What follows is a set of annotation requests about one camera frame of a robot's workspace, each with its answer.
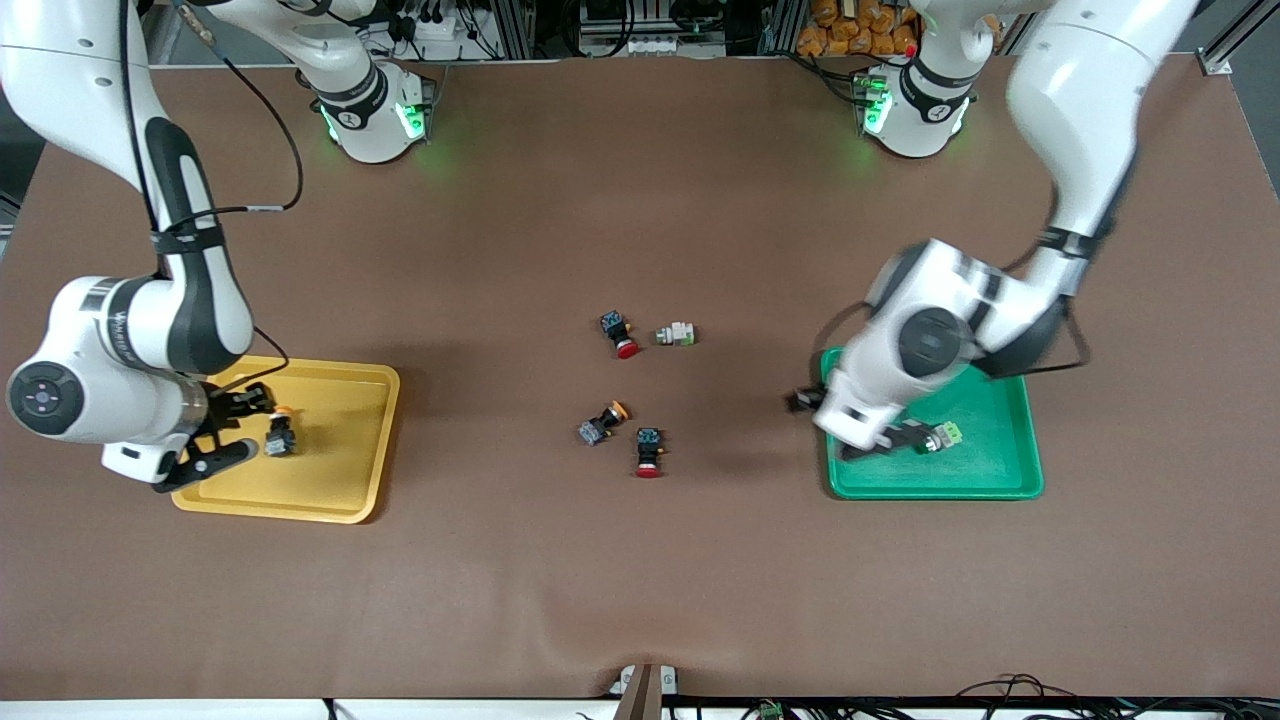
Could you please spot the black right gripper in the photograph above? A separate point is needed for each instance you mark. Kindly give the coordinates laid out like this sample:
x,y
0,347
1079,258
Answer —
x,y
228,405

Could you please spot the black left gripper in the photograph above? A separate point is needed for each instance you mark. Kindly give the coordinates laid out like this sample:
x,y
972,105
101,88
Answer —
x,y
909,436

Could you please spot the yellow cap push button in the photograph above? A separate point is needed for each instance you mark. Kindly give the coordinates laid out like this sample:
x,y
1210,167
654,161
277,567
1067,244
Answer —
x,y
279,442
600,428

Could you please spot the green white push button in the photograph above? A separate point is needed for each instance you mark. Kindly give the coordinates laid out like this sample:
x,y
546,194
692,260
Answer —
x,y
680,334
948,433

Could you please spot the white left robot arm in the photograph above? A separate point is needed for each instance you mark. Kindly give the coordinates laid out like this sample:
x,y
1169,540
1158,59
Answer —
x,y
935,345

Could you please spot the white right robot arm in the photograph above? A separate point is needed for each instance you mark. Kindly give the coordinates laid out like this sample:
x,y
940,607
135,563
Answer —
x,y
120,330

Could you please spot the yellow plastic tray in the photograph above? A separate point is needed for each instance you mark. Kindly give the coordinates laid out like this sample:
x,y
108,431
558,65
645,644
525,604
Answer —
x,y
340,460

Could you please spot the red cap push button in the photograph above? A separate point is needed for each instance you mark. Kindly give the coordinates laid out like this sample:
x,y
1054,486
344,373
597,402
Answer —
x,y
618,332
648,450

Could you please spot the green plastic tray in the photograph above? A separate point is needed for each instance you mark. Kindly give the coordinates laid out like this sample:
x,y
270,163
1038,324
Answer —
x,y
990,470

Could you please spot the brown table mat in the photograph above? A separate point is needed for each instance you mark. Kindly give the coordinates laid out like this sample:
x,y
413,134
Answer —
x,y
640,580

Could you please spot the small green connector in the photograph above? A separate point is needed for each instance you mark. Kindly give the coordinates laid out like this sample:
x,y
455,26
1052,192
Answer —
x,y
768,710

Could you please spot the orange net bag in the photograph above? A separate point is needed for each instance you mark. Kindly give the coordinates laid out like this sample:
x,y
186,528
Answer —
x,y
850,30

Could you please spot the white power strip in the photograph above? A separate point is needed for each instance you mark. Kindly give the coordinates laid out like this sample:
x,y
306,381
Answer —
x,y
440,25

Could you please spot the metal table clamp bracket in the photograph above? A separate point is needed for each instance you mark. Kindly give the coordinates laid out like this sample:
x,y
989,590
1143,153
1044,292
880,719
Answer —
x,y
640,690

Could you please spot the aluminium frame rail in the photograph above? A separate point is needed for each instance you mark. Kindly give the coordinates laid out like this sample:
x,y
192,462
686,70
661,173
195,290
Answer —
x,y
1230,40

